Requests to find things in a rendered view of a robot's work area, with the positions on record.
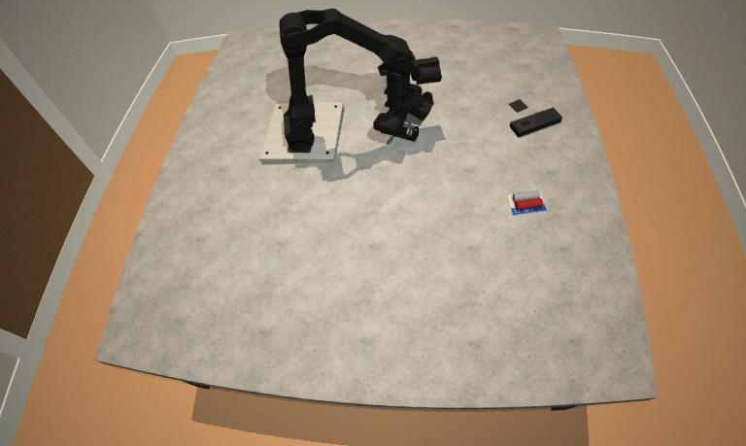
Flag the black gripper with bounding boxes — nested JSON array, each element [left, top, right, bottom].
[[373, 84, 422, 135]]

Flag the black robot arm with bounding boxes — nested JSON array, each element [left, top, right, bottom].
[[279, 8, 442, 154]]

